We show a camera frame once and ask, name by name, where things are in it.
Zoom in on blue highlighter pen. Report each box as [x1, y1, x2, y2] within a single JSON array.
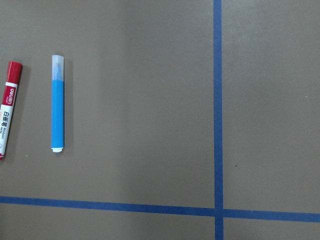
[[51, 54, 65, 153]]

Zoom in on red capped white marker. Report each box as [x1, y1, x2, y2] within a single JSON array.
[[0, 61, 23, 161]]

